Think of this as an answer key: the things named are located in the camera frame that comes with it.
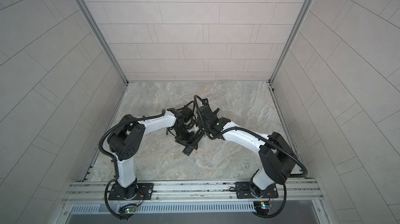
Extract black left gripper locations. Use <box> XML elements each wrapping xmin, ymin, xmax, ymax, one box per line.
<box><xmin>173</xmin><ymin>124</ymin><xmax>201</xmax><ymax>149</ymax></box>

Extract black remote control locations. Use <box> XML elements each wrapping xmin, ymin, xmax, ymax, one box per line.
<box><xmin>182</xmin><ymin>129</ymin><xmax>205</xmax><ymax>156</ymax></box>

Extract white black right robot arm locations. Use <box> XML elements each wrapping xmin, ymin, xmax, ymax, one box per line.
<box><xmin>197</xmin><ymin>105</ymin><xmax>297</xmax><ymax>198</ymax></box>

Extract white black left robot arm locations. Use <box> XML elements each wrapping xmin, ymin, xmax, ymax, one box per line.
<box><xmin>99</xmin><ymin>106</ymin><xmax>204</xmax><ymax>200</ymax></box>

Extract left circuit board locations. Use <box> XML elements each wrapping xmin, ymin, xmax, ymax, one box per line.
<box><xmin>118</xmin><ymin>204</ymin><xmax>139</xmax><ymax>215</ymax></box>

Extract circuit board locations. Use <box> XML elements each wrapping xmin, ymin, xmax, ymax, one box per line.
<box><xmin>253</xmin><ymin>202</ymin><xmax>273</xmax><ymax>216</ymax></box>
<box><xmin>118</xmin><ymin>204</ymin><xmax>139</xmax><ymax>215</ymax></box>

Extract right circuit board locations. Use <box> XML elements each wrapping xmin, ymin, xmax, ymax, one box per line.
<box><xmin>253</xmin><ymin>202</ymin><xmax>273</xmax><ymax>216</ymax></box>

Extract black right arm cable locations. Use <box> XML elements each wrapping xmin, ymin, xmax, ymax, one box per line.
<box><xmin>193</xmin><ymin>94</ymin><xmax>308</xmax><ymax>219</ymax></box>

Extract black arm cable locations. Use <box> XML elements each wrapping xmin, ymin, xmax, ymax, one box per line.
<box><xmin>193</xmin><ymin>94</ymin><xmax>308</xmax><ymax>219</ymax></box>
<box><xmin>98</xmin><ymin>100</ymin><xmax>196</xmax><ymax>220</ymax></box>

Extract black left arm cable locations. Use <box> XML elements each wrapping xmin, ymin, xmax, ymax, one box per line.
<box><xmin>98</xmin><ymin>100</ymin><xmax>196</xmax><ymax>220</ymax></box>

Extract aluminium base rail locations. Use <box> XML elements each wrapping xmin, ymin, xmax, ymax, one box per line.
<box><xmin>54</xmin><ymin>178</ymin><xmax>333</xmax><ymax>224</ymax></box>

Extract aluminium corner post right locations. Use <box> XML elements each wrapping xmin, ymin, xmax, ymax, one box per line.
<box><xmin>269</xmin><ymin>0</ymin><xmax>313</xmax><ymax>85</ymax></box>

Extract aluminium corner post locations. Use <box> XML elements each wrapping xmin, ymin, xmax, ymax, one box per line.
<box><xmin>74</xmin><ymin>0</ymin><xmax>129</xmax><ymax>86</ymax></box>
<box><xmin>269</xmin><ymin>0</ymin><xmax>313</xmax><ymax>85</ymax></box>

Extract aluminium corner post left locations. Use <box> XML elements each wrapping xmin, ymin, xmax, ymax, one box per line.
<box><xmin>74</xmin><ymin>0</ymin><xmax>129</xmax><ymax>86</ymax></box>

